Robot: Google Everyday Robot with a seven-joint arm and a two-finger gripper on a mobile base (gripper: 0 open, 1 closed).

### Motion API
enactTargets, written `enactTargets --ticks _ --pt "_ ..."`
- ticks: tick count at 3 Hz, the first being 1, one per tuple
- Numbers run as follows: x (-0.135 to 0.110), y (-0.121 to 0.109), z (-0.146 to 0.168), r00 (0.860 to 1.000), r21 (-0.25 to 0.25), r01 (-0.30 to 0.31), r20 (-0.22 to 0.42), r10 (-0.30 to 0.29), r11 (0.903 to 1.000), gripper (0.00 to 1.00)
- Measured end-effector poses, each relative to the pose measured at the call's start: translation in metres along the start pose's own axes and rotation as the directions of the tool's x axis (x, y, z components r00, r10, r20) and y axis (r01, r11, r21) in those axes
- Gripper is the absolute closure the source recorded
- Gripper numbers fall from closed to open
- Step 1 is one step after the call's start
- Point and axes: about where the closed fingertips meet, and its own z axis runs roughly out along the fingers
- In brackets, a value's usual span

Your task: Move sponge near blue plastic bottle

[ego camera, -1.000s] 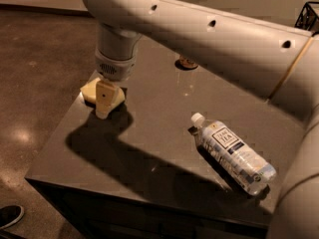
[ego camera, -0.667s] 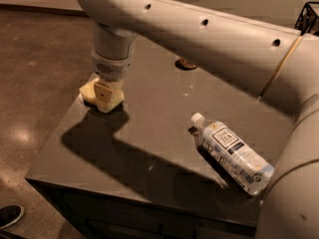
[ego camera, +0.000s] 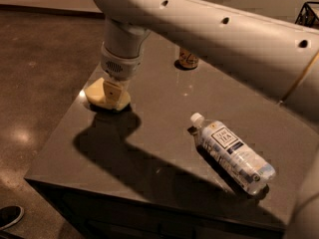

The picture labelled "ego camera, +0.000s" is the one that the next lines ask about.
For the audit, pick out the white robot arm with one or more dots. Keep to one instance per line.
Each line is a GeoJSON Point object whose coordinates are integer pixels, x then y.
{"type": "Point", "coordinates": [276, 58]}

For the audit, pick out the clear plastic water bottle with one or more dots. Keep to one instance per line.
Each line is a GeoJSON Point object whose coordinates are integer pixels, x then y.
{"type": "Point", "coordinates": [239, 160]}

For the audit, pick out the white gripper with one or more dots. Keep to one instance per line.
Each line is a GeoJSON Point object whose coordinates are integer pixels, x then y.
{"type": "Point", "coordinates": [120, 67]}

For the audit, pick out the gold soda can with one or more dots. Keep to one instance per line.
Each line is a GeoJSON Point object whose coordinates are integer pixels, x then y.
{"type": "Point", "coordinates": [187, 60]}

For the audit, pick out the black wire rack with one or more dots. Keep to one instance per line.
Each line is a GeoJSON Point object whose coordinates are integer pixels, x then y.
{"type": "Point", "coordinates": [309, 15]}

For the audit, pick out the yellow sponge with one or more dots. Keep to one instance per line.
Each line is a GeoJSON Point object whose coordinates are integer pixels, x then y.
{"type": "Point", "coordinates": [96, 96]}

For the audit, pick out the black shoe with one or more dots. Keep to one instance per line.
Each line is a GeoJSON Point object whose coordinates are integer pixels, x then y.
{"type": "Point", "coordinates": [10, 215]}

